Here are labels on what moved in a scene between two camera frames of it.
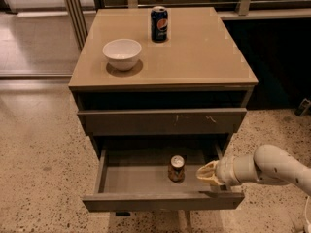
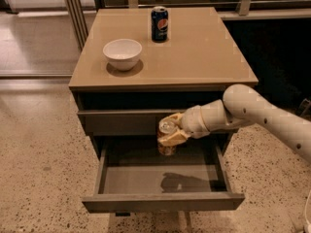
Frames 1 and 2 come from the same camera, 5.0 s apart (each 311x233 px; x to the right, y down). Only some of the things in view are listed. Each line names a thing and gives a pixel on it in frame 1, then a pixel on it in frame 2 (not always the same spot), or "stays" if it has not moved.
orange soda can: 176,169 → 165,127
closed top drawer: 162,121 stays
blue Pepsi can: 159,23 stays
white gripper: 224,171 → 191,122
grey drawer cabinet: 157,111 stays
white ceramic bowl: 121,53 stays
